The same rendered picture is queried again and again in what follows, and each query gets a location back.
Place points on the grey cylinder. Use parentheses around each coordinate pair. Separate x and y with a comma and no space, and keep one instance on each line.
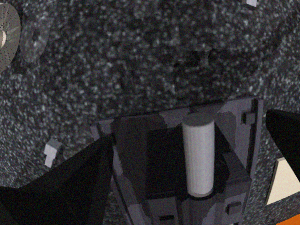
(199,136)

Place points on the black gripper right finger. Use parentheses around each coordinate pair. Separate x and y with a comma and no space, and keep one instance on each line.
(284,127)

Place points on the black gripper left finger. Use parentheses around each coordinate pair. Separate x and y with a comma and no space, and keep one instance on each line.
(74,193)

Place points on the cream short cylindrical disc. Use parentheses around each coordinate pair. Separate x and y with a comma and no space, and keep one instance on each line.
(9,34)

